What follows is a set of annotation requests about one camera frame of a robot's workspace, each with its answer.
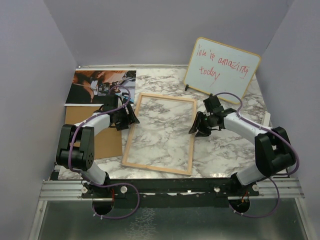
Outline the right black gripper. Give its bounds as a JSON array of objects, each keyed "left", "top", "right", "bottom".
[{"left": 189, "top": 111, "right": 214, "bottom": 137}]

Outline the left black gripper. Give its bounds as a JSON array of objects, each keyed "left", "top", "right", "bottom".
[{"left": 114, "top": 103, "right": 139, "bottom": 131}]

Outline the wooden picture frame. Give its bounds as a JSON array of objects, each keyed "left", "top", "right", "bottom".
[{"left": 121, "top": 92, "right": 198, "bottom": 176}]

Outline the printed photo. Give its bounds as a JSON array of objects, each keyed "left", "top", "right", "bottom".
[{"left": 65, "top": 69, "right": 137, "bottom": 105}]

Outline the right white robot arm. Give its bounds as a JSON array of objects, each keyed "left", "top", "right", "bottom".
[{"left": 188, "top": 94, "right": 299, "bottom": 196}]

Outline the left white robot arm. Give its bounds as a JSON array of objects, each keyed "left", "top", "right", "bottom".
[{"left": 55, "top": 94, "right": 140, "bottom": 198}]

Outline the brown cardboard backing board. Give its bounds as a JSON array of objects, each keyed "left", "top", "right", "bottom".
[{"left": 65, "top": 105, "right": 123, "bottom": 160}]

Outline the yellow-rimmed whiteboard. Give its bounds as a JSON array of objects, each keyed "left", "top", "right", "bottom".
[{"left": 183, "top": 37, "right": 261, "bottom": 104}]

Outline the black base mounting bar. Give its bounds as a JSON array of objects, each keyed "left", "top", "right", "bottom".
[{"left": 81, "top": 177, "right": 259, "bottom": 209}]

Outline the white whiteboard eraser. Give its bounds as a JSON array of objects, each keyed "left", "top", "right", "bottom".
[{"left": 261, "top": 111, "right": 271, "bottom": 127}]

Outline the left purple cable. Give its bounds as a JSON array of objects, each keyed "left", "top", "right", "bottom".
[{"left": 67, "top": 85, "right": 141, "bottom": 220}]

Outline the purple cable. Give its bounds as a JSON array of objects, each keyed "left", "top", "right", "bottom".
[
  {"left": 67, "top": 85, "right": 141, "bottom": 220},
  {"left": 213, "top": 92, "right": 301, "bottom": 218}
]

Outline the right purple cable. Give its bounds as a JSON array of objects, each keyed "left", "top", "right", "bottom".
[{"left": 213, "top": 92, "right": 301, "bottom": 218}]

